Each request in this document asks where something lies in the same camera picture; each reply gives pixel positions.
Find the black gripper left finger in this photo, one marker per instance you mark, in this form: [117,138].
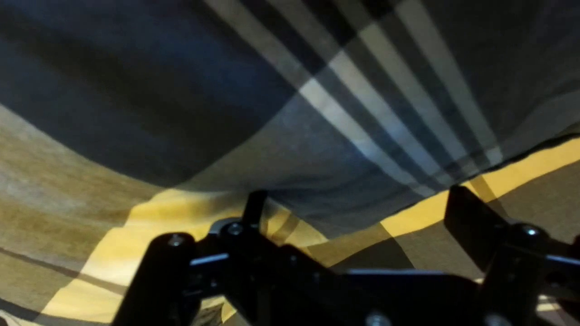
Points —
[201,283]

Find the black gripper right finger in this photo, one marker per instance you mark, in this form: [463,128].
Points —
[514,265]

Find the blue white plaid pillow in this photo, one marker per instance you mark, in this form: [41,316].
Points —
[302,73]

